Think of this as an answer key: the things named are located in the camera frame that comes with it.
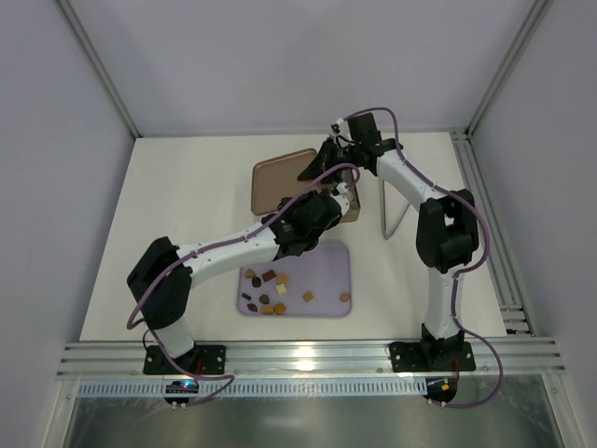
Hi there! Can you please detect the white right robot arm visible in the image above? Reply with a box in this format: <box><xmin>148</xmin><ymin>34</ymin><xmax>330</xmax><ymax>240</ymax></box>
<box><xmin>298</xmin><ymin>109</ymin><xmax>479</xmax><ymax>372</ymax></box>

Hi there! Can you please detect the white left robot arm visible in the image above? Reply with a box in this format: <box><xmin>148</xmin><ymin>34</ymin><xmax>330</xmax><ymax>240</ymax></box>
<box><xmin>126</xmin><ymin>189</ymin><xmax>351</xmax><ymax>376</ymax></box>

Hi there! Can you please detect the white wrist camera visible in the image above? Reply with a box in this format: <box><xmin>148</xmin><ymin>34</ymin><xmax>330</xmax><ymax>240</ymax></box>
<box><xmin>331</xmin><ymin>182</ymin><xmax>358</xmax><ymax>215</ymax></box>
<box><xmin>329</xmin><ymin>119</ymin><xmax>349</xmax><ymax>137</ymax></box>

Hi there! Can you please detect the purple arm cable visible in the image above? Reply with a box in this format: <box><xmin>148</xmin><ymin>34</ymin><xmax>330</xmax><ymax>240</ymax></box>
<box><xmin>338</xmin><ymin>106</ymin><xmax>506</xmax><ymax>410</ymax></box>
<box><xmin>126</xmin><ymin>163</ymin><xmax>361</xmax><ymax>408</ymax></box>

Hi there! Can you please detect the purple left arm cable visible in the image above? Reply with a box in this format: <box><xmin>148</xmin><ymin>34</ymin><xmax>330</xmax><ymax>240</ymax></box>
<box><xmin>126</xmin><ymin>163</ymin><xmax>361</xmax><ymax>408</ymax></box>

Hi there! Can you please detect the lilac plastic tray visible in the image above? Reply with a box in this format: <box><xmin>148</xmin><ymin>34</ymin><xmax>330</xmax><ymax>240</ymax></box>
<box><xmin>236</xmin><ymin>241</ymin><xmax>353</xmax><ymax>318</ymax></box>

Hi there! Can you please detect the aluminium mounting rail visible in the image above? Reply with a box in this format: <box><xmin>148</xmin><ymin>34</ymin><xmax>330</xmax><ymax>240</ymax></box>
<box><xmin>55</xmin><ymin>336</ymin><xmax>566</xmax><ymax>381</ymax></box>

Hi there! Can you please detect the slotted cable duct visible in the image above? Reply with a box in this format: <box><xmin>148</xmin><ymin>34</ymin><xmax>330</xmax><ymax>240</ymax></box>
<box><xmin>77</xmin><ymin>376</ymin><xmax>427</xmax><ymax>399</ymax></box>

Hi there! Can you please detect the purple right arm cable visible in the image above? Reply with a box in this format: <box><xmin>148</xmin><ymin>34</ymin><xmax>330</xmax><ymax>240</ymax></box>
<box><xmin>338</xmin><ymin>106</ymin><xmax>506</xmax><ymax>410</ymax></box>

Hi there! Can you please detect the rose gold tin lid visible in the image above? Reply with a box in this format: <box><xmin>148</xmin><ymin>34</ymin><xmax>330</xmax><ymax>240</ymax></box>
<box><xmin>250</xmin><ymin>148</ymin><xmax>317</xmax><ymax>216</ymax></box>

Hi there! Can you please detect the rose gold tin box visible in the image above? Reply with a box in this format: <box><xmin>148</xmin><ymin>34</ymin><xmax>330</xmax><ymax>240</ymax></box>
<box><xmin>320</xmin><ymin>169</ymin><xmax>361</xmax><ymax>224</ymax></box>

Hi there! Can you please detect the brown rectangular chocolate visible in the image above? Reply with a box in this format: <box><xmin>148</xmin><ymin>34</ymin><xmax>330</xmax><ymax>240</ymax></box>
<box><xmin>261</xmin><ymin>270</ymin><xmax>276</xmax><ymax>282</ymax></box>

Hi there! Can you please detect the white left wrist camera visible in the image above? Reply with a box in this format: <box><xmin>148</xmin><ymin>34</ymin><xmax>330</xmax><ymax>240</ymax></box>
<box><xmin>331</xmin><ymin>182</ymin><xmax>358</xmax><ymax>215</ymax></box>

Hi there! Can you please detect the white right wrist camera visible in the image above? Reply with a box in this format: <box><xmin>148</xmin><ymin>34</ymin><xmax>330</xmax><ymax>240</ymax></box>
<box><xmin>329</xmin><ymin>119</ymin><xmax>349</xmax><ymax>137</ymax></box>

